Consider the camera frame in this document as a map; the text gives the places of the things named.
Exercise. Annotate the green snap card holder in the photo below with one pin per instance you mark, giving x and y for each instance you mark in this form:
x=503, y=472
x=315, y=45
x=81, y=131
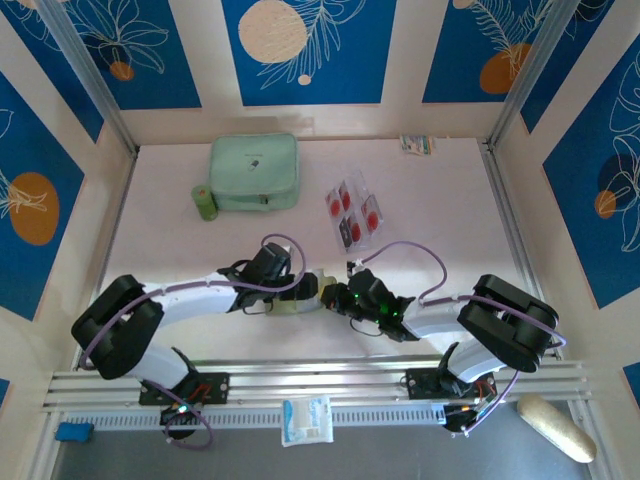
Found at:
x=287, y=306

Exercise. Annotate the clear acrylic card stand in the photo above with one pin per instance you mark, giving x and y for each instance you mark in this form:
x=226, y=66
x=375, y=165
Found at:
x=360, y=187

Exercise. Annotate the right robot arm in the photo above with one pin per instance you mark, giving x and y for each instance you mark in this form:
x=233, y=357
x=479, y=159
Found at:
x=500, y=320

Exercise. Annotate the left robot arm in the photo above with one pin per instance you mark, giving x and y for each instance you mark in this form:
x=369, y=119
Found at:
x=190, y=300

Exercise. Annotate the green tape roll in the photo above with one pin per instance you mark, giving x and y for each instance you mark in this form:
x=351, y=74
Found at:
x=205, y=205

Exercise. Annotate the mint green zip pouch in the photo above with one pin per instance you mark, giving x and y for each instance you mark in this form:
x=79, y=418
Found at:
x=252, y=165

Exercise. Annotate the white blue wipes packet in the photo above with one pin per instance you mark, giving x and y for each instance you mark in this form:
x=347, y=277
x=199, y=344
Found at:
x=306, y=420

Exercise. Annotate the printed paper packet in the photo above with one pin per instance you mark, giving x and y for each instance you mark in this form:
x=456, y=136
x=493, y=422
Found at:
x=416, y=144

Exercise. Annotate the beige cork roller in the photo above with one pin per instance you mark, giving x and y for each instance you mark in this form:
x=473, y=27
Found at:
x=555, y=427

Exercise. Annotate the blue sponge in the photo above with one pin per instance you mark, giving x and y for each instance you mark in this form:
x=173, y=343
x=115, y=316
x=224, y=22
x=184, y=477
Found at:
x=75, y=432

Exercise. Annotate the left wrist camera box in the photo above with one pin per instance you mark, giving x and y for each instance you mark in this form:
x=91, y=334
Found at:
x=285, y=249

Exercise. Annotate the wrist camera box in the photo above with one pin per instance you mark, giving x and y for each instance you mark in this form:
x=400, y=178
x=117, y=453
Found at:
x=285, y=249
x=356, y=264

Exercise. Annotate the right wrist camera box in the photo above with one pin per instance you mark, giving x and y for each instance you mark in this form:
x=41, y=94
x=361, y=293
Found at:
x=356, y=264

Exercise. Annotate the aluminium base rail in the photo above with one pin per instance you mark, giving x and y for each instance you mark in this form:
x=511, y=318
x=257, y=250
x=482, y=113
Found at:
x=325, y=380

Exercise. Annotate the aluminium table side rail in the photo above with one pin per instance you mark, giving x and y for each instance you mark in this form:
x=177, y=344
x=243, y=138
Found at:
x=497, y=175
x=120, y=210

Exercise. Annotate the aluminium frame post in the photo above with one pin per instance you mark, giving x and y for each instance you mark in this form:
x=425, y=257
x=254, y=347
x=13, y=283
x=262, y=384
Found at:
x=530, y=65
x=90, y=65

